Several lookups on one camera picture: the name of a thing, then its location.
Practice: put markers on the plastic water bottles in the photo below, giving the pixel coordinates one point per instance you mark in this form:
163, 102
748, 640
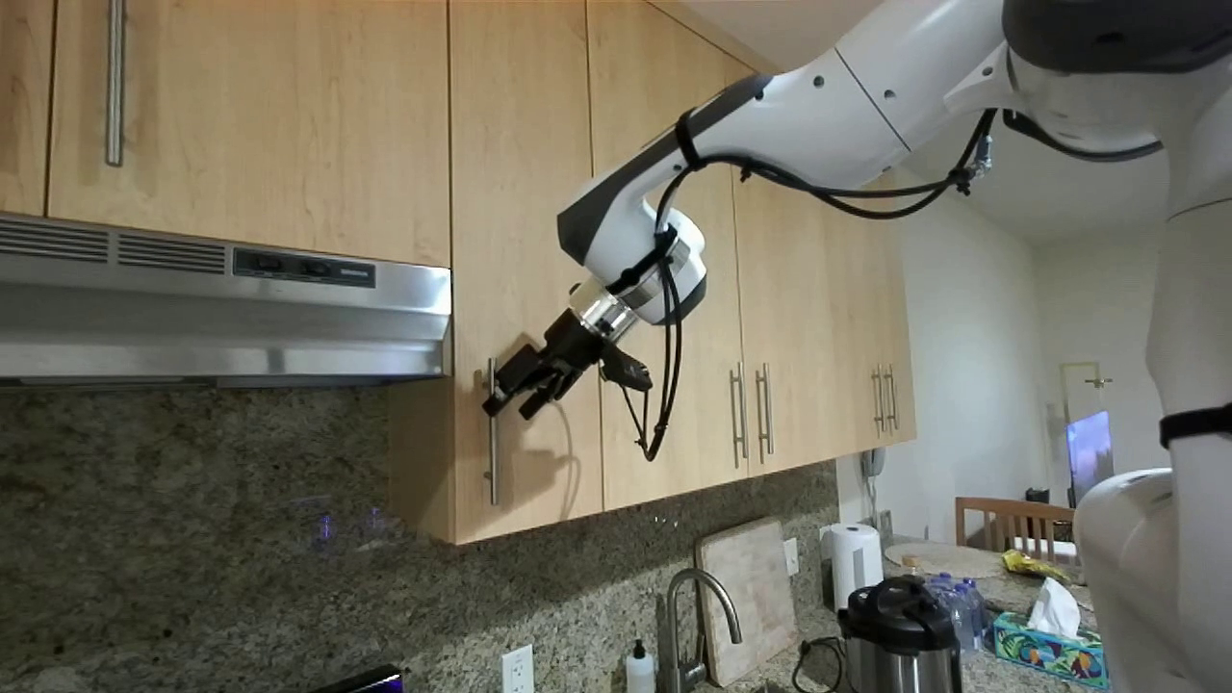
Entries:
962, 601

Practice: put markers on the teal tissue box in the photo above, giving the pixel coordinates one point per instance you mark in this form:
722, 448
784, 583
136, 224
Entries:
1049, 637

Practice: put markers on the steel handle above hood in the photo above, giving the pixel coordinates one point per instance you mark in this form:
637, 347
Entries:
114, 81

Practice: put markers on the stainless steel stove hood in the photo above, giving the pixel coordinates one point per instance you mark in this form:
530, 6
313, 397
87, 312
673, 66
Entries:
87, 301

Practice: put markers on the far wood cabinet doors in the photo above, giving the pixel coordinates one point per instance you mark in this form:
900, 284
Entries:
870, 332

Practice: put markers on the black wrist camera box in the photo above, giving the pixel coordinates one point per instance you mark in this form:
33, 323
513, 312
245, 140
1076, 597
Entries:
623, 370

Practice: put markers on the wooden chair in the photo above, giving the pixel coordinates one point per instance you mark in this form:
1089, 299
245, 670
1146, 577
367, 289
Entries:
1012, 524

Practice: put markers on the wood cabinet above hood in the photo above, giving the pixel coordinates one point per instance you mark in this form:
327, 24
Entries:
313, 124

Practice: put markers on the stone cutting board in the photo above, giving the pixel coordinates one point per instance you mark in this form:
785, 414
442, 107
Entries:
752, 566

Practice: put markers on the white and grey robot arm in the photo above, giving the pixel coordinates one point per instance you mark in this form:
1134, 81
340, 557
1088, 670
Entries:
1089, 80

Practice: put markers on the chrome kitchen faucet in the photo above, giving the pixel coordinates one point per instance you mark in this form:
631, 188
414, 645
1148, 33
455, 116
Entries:
681, 669

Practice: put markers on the steel bar door handle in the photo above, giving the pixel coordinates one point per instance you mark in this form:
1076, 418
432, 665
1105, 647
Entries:
491, 446

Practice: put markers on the white wall outlet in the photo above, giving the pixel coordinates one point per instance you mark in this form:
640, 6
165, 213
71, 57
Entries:
515, 670

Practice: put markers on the light wood cabinet door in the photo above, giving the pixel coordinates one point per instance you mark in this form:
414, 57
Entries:
519, 147

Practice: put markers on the steel handle door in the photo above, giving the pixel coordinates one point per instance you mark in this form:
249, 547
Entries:
735, 418
762, 403

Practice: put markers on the white soap bottle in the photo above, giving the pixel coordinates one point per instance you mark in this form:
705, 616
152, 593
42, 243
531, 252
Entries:
640, 669

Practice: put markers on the white paper towel roll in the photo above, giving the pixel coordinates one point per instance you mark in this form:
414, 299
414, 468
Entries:
850, 559

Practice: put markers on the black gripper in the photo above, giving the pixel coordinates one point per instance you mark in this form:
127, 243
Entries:
542, 370

